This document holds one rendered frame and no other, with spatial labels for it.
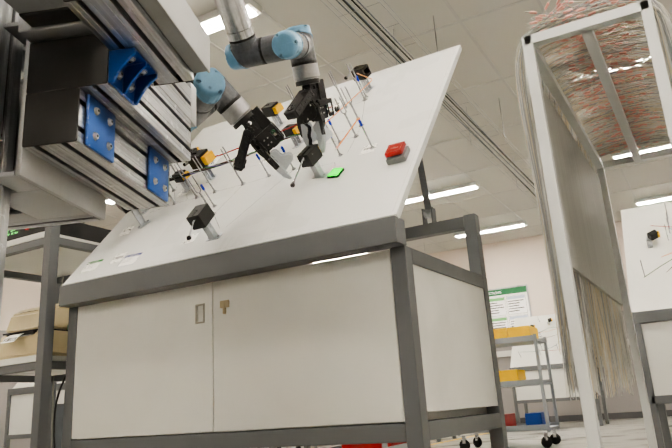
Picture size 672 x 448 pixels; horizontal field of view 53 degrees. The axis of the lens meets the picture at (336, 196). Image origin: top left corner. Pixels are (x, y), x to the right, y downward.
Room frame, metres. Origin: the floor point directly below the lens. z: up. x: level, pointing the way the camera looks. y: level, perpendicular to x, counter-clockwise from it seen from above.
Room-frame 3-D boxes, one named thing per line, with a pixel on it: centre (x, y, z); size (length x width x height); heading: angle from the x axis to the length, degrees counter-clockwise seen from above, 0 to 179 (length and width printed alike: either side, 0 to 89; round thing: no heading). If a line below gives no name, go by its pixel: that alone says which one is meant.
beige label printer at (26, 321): (2.39, 1.00, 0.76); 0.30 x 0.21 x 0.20; 154
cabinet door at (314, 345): (1.74, 0.12, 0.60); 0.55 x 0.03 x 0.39; 60
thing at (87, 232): (2.41, 1.05, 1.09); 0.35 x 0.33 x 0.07; 60
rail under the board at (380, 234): (1.85, 0.36, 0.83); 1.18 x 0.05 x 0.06; 60
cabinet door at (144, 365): (2.01, 0.59, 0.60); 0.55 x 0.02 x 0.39; 60
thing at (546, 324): (10.46, -3.08, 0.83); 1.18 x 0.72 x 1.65; 62
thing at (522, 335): (6.81, -1.41, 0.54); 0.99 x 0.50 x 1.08; 64
